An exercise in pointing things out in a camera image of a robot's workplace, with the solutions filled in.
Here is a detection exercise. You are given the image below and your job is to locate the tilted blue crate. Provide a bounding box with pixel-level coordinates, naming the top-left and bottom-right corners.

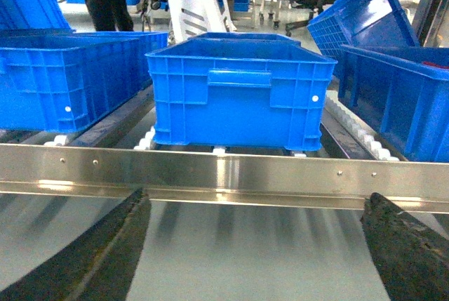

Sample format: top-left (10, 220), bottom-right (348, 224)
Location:
top-left (307, 0), bottom-right (420, 78)

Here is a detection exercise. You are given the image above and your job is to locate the blue crate centre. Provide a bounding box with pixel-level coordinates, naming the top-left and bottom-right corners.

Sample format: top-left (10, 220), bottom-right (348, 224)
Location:
top-left (146, 38), bottom-right (336, 151)

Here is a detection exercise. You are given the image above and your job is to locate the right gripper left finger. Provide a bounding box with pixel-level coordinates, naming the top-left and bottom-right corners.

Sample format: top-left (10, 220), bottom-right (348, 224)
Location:
top-left (1, 189), bottom-right (152, 300)

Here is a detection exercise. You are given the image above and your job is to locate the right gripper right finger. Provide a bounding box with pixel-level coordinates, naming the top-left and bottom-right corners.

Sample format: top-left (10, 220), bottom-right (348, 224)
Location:
top-left (361, 192), bottom-right (448, 300)

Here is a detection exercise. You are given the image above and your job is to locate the blue crate right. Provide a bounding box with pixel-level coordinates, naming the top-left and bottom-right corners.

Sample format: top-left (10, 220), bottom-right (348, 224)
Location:
top-left (338, 45), bottom-right (448, 163)

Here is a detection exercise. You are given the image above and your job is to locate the steel shelf rack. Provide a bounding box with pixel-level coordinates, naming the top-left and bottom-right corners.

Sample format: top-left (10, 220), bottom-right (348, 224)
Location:
top-left (0, 83), bottom-right (449, 215)

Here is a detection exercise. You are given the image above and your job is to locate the blue crate left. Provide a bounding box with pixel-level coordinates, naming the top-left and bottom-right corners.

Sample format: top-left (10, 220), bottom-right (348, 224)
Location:
top-left (1, 32), bottom-right (168, 133)

